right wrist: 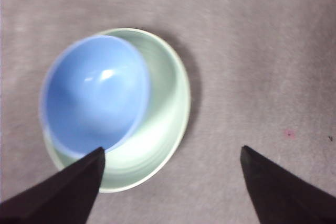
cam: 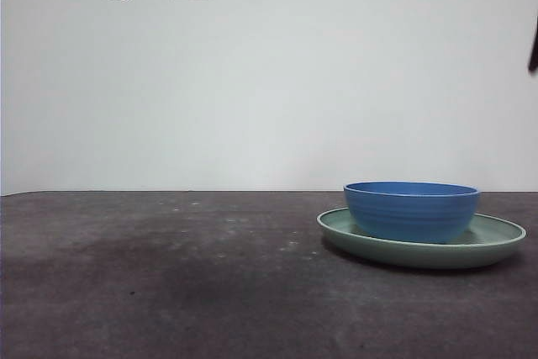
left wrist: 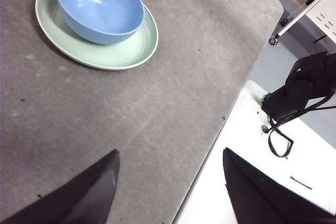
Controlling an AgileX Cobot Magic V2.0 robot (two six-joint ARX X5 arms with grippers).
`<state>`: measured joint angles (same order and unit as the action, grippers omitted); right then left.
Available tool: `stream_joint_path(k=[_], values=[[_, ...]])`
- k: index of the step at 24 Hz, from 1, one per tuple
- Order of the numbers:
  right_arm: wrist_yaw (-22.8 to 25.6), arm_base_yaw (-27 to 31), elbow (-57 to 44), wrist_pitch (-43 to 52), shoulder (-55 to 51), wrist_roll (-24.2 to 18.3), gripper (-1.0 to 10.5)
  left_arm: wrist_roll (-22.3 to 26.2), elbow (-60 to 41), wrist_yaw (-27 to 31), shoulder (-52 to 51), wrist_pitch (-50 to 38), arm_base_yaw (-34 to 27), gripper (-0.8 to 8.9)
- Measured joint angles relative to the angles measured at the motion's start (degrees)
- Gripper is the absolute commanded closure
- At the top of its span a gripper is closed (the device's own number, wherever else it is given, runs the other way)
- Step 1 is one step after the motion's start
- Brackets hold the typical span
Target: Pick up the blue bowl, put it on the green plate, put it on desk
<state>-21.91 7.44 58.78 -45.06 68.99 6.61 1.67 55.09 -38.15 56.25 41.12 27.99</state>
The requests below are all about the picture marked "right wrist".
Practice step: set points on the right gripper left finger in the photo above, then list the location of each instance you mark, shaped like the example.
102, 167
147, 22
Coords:
60, 195

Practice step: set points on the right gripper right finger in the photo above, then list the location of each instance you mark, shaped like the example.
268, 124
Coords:
283, 195

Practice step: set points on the blue ribbed bowl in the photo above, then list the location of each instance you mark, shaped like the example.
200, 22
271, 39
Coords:
97, 90

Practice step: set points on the green round plate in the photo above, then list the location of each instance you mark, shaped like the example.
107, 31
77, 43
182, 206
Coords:
162, 103

